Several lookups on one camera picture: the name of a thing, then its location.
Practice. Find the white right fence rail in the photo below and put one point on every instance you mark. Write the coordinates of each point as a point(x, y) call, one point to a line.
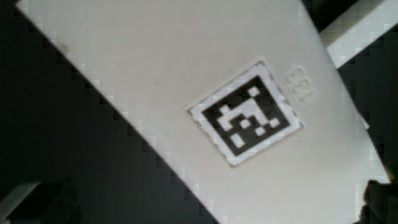
point(357, 28)

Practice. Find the small white cabinet top block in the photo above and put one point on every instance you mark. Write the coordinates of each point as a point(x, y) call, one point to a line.
point(213, 71)

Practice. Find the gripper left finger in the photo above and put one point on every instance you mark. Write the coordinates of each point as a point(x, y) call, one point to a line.
point(40, 203)

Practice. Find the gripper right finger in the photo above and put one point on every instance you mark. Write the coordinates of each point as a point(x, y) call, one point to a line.
point(378, 212)

